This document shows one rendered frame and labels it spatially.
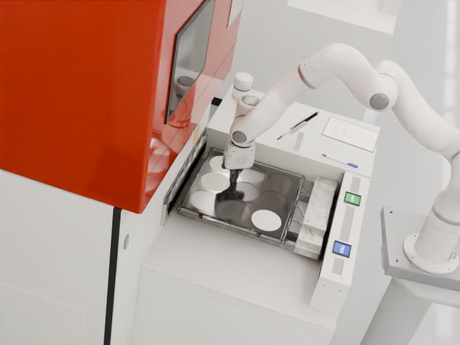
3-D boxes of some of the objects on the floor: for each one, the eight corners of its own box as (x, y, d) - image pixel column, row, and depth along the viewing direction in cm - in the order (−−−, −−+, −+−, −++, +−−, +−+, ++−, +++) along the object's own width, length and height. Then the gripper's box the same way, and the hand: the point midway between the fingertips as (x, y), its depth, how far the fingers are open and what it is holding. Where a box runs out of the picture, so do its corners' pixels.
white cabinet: (123, 409, 252) (139, 267, 201) (200, 246, 326) (226, 112, 275) (280, 466, 244) (339, 334, 193) (322, 286, 319) (372, 157, 268)
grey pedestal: (434, 369, 291) (514, 241, 240) (446, 462, 257) (543, 337, 206) (324, 344, 291) (380, 212, 240) (321, 435, 257) (386, 302, 206)
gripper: (259, 131, 222) (249, 171, 233) (218, 133, 217) (209, 174, 228) (266, 144, 216) (256, 185, 228) (224, 146, 211) (215, 188, 223)
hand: (233, 175), depth 227 cm, fingers closed
